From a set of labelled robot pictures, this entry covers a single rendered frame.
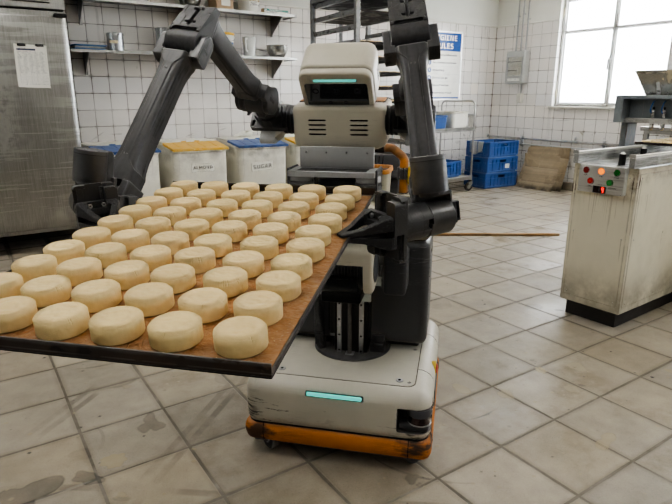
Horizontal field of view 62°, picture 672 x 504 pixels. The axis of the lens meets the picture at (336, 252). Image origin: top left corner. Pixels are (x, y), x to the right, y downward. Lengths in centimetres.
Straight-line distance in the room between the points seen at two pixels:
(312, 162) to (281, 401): 78
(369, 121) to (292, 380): 86
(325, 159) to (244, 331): 118
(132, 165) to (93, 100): 464
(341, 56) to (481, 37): 689
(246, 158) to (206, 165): 41
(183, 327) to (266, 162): 516
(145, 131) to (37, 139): 364
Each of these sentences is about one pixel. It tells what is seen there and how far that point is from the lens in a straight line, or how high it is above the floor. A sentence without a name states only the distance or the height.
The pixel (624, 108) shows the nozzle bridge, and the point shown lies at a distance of 391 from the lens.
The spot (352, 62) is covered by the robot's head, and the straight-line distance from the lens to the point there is 160.
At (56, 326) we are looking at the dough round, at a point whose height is 96.
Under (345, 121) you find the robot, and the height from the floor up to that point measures 110.
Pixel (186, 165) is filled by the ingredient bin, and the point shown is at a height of 56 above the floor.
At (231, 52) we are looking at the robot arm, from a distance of 145.
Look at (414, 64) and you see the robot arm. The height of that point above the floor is 123.
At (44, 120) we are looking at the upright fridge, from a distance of 481.
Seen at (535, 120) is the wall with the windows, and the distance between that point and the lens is 816.
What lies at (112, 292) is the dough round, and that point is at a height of 97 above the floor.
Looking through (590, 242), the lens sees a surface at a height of 43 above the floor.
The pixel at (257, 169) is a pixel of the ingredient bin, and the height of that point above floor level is 48.
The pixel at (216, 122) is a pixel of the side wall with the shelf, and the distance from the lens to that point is 614.
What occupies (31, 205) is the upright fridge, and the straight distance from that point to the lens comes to 485.
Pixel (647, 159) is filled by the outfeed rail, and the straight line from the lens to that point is 315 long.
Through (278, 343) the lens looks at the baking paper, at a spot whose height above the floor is 95.
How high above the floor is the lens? 117
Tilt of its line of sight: 16 degrees down
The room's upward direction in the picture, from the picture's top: straight up
